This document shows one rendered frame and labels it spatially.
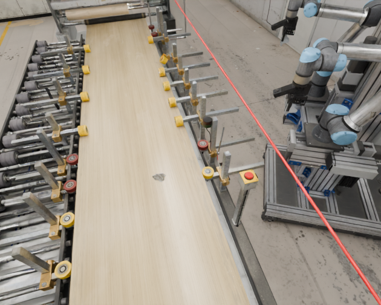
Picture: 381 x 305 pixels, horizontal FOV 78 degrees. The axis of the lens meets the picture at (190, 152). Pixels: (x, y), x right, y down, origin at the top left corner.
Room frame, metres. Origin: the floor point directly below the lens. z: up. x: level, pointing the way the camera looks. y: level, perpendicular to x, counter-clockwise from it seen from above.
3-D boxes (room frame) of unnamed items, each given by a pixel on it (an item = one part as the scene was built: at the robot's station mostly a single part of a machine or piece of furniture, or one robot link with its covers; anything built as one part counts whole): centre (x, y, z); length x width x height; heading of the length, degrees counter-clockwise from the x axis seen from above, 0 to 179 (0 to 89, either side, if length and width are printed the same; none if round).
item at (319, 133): (1.09, -0.89, 1.09); 0.15 x 0.15 x 0.10
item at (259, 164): (0.97, -0.30, 0.84); 0.44 x 0.03 x 0.04; 103
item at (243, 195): (0.65, -0.28, 0.93); 0.05 x 0.05 x 0.45; 13
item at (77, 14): (3.56, 0.97, 1.05); 1.43 x 0.12 x 0.12; 103
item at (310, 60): (1.00, -0.55, 1.62); 0.09 x 0.08 x 0.11; 83
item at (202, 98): (1.40, -0.11, 0.93); 0.04 x 0.04 x 0.48; 13
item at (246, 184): (0.66, -0.28, 1.18); 0.07 x 0.07 x 0.08; 13
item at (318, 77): (1.58, -1.01, 1.21); 0.13 x 0.12 x 0.14; 159
